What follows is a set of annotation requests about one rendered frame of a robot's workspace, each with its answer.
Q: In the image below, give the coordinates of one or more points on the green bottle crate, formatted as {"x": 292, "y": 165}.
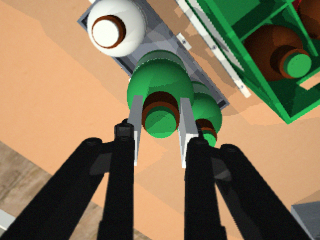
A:
{"x": 230, "y": 21}

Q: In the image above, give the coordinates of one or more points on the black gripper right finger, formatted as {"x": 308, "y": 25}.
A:
{"x": 257, "y": 211}

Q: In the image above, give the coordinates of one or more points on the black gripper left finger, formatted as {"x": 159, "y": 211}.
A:
{"x": 56, "y": 209}

